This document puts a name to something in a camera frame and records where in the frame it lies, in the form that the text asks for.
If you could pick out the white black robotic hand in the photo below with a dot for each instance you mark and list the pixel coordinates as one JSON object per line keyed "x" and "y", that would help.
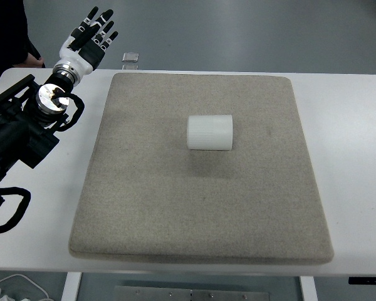
{"x": 82, "y": 60}

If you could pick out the white plastic cup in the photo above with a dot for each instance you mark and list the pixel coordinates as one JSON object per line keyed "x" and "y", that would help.
{"x": 209, "y": 132}

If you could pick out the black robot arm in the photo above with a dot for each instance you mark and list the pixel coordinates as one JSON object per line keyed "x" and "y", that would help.
{"x": 30, "y": 113}

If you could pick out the metal floor socket plate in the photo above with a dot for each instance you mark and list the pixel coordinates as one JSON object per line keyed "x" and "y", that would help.
{"x": 130, "y": 61}

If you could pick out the person in dark clothes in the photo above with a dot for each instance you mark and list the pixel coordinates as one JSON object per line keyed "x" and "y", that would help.
{"x": 16, "y": 49}

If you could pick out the beige felt mat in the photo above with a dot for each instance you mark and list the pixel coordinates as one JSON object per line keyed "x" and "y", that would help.
{"x": 147, "y": 197}

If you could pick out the white table leg left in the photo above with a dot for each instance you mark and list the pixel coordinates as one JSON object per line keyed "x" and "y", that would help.
{"x": 71, "y": 286}

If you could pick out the white table leg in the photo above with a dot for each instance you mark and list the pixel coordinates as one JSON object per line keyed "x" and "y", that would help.
{"x": 308, "y": 288}
{"x": 71, "y": 286}

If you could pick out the white table leg right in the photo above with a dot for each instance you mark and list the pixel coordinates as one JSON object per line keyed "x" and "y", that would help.
{"x": 308, "y": 288}

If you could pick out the black table control panel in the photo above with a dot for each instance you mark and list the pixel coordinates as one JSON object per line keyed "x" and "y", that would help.
{"x": 362, "y": 280}

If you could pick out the metal table base plate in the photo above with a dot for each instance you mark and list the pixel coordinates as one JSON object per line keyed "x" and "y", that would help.
{"x": 154, "y": 293}

